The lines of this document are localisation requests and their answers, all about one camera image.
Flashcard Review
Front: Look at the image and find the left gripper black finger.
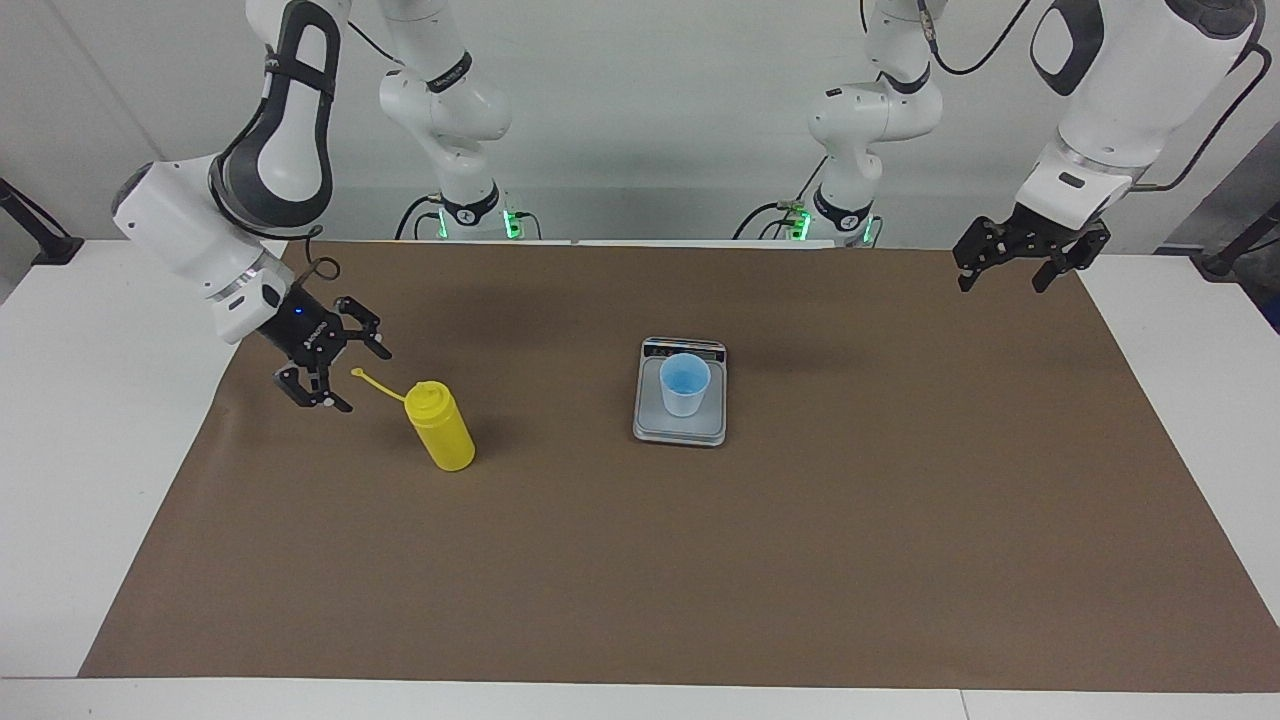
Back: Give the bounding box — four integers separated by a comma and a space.
1032, 222, 1112, 294
952, 215, 1016, 294

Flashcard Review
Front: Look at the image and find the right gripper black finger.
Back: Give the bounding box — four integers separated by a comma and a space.
273, 362, 354, 414
330, 296, 393, 361

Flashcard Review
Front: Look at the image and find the yellow squeeze seasoning bottle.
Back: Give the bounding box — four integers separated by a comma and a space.
350, 367, 477, 473

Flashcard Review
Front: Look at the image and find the light blue plastic cup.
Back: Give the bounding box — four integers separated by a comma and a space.
659, 352, 713, 419

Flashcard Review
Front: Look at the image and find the silver digital kitchen scale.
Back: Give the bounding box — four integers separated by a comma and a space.
632, 337, 729, 448

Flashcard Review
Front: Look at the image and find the black stand leg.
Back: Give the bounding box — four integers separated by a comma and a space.
1195, 200, 1280, 281
0, 178, 84, 267

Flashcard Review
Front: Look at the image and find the brown table mat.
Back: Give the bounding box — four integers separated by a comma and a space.
78, 240, 1280, 693

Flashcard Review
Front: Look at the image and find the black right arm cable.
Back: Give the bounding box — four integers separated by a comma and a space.
285, 225, 341, 286

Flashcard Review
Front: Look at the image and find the black base power cable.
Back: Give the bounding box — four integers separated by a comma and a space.
395, 193, 444, 242
733, 160, 827, 241

